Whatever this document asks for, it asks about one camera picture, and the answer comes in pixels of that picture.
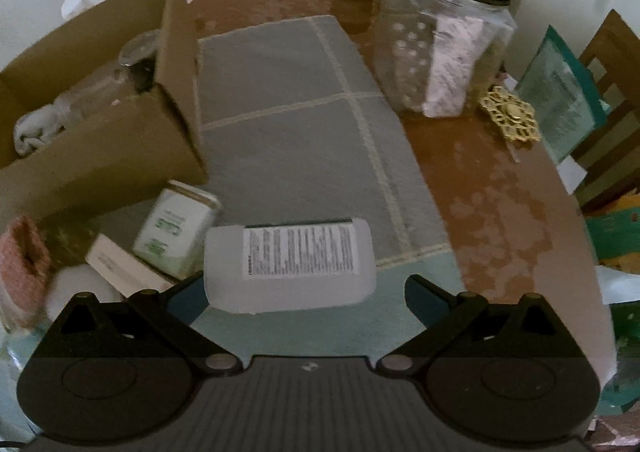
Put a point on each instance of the white translucent plastic box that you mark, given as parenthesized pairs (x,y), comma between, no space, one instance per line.
(225,272)

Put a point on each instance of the teal packet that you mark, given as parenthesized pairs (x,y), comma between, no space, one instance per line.
(555,92)

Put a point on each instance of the pink knitted sock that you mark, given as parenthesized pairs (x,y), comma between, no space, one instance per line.
(20,272)

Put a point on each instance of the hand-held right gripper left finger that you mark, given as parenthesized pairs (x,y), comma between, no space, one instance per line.
(187,302)

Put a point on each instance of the gold filigree ornament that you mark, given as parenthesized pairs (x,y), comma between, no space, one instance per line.
(510,114)

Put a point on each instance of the slim cream box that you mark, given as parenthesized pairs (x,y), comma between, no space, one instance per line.
(115,262)

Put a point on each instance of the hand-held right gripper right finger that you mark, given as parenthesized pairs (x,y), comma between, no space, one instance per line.
(425,299)

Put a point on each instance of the large clear plastic jar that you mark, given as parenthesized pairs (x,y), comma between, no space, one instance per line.
(425,57)

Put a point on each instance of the checked grey-green towel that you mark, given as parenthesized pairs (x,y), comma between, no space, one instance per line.
(300,132)

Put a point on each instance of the green-white tin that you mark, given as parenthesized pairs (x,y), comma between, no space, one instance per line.
(170,227)

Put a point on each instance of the clear jar of dark contents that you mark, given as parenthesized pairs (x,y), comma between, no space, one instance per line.
(137,52)

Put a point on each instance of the cardboard box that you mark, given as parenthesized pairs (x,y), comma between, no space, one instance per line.
(100,167)

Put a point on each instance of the white sock with blue band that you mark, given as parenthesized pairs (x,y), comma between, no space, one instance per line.
(35,129)

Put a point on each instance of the green bag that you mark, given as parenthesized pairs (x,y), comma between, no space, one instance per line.
(615,232)

